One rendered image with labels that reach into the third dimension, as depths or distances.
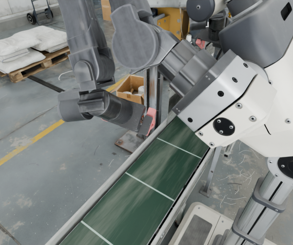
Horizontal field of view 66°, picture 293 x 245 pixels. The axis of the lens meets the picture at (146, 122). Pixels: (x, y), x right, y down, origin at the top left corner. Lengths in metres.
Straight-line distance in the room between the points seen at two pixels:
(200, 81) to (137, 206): 1.20
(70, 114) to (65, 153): 1.89
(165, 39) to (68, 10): 0.19
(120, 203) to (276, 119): 1.15
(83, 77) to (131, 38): 0.12
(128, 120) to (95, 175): 1.62
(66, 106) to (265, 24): 0.41
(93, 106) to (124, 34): 0.15
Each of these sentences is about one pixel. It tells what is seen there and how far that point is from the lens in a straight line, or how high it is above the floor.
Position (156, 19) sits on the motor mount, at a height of 1.30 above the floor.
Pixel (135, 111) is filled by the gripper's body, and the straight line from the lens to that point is 0.53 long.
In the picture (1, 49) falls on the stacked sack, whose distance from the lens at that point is 3.68.
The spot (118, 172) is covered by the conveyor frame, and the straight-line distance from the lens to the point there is 1.59.
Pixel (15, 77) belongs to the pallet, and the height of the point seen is 0.08.
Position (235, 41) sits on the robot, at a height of 1.51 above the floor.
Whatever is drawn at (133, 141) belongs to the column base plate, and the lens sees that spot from 2.34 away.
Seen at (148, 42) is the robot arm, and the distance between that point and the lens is 0.37.
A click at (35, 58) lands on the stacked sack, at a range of 3.88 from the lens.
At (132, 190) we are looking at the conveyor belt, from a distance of 1.54.
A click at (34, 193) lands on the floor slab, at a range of 2.19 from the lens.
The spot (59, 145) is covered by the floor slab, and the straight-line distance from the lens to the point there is 2.48.
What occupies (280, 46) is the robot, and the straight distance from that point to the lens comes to 0.51.
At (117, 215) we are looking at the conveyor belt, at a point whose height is 0.38.
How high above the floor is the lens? 1.67
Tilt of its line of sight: 40 degrees down
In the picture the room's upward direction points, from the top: straight up
